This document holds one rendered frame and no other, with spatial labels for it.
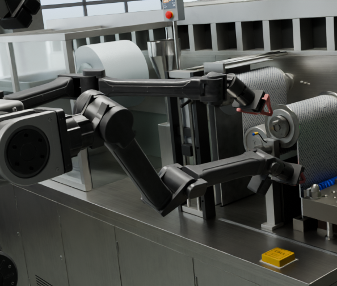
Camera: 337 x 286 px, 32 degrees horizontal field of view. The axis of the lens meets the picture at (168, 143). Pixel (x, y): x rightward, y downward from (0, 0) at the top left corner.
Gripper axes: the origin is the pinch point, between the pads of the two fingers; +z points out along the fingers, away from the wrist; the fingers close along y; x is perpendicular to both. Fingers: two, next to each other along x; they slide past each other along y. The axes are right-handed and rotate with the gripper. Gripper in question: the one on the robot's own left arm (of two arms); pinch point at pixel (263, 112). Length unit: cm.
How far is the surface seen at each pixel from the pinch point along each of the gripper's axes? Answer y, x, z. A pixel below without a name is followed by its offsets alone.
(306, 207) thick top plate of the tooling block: 11.8, -21.0, 23.1
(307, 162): 6.7, -6.3, 21.7
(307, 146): 6.7, -2.1, 18.3
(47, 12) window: -342, 103, 61
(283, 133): 2.8, -2.4, 9.4
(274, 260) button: 17.8, -42.1, 10.7
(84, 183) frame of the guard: -96, -37, 13
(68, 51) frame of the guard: -96, 8, -23
